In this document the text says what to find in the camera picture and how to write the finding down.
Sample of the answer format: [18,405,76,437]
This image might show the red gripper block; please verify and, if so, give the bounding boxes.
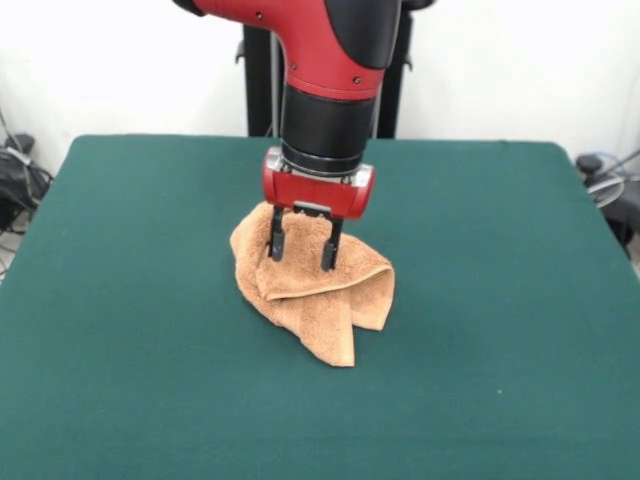
[260,147,376,274]

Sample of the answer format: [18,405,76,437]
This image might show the orange terry towel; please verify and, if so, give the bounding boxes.
[229,202,396,369]

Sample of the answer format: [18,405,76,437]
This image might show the dark green table cloth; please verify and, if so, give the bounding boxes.
[0,133,640,480]

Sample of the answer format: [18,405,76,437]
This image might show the black equipment block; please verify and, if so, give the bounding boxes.
[597,187,640,261]

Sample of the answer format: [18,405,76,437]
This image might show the black robot pedestal frame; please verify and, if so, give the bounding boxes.
[234,0,436,140]

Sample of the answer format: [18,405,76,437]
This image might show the black cable bundle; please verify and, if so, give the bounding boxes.
[0,148,55,236]

